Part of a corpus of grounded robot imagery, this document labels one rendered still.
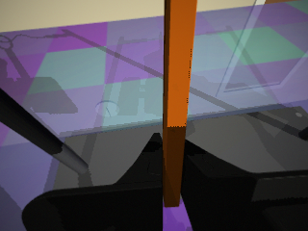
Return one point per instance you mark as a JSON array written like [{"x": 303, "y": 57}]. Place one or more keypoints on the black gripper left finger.
[{"x": 133, "y": 203}]

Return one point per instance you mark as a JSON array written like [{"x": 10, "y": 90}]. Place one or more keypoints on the orange handle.
[{"x": 179, "y": 23}]

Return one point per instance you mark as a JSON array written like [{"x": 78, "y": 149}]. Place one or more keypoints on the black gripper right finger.
[{"x": 219, "y": 196}]

